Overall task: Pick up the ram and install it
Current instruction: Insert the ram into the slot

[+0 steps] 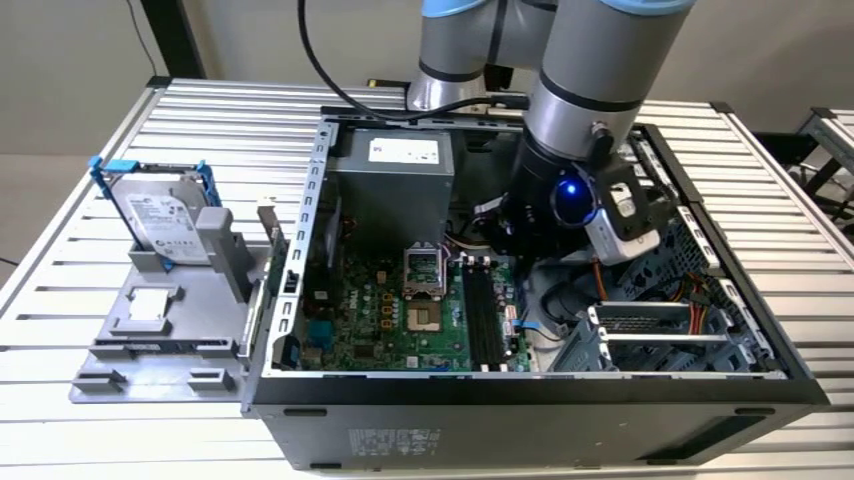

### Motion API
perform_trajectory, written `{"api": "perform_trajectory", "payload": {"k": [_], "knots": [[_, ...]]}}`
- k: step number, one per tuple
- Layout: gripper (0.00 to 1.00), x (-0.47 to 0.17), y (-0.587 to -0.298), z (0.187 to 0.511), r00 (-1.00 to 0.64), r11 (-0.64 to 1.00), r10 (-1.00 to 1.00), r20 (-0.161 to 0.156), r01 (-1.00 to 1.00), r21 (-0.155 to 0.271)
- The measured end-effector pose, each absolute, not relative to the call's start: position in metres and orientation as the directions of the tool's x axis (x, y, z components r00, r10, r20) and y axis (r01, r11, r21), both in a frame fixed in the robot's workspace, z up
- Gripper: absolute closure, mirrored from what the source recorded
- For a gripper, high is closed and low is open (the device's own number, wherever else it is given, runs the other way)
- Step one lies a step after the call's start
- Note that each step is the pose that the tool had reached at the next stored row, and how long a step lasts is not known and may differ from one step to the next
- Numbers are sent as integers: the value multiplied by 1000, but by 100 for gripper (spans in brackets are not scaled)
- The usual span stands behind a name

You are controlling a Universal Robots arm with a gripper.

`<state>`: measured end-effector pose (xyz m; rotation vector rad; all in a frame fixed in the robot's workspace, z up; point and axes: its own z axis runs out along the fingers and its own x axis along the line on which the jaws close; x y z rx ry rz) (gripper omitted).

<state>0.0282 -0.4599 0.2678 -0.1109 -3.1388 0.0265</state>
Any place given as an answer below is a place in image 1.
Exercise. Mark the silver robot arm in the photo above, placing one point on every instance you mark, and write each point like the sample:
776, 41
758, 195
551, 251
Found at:
600, 75

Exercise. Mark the black RAM slot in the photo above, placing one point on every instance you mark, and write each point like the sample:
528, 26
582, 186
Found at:
468, 315
492, 315
484, 315
476, 315

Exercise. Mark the dark RAM stick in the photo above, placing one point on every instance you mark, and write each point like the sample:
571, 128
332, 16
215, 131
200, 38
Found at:
167, 344

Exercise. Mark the grey power supply unit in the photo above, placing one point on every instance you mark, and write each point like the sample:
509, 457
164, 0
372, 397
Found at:
387, 200

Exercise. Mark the CPU socket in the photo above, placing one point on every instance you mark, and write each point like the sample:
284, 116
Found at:
424, 317

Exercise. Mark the silver disk bay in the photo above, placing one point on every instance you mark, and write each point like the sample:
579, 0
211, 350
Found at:
667, 338

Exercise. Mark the green motherboard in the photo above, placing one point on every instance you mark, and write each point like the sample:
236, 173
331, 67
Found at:
360, 300

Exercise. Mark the green graphics card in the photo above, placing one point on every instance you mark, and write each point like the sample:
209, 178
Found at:
269, 260

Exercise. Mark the black open PC case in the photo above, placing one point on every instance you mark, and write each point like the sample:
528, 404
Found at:
467, 430

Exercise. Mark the neighbouring metal slat table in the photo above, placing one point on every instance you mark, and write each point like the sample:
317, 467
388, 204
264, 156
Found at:
827, 130

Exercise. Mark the grey parts rack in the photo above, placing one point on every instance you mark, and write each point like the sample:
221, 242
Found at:
200, 310

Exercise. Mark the hard disk in blue carrier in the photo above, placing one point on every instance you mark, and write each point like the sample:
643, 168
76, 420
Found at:
160, 215

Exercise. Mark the silver CPU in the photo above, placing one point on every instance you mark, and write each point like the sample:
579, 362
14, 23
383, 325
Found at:
148, 302

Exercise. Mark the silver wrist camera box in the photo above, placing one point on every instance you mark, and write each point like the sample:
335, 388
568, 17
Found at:
627, 235

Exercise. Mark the black frame post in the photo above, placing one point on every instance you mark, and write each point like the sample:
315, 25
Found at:
176, 40

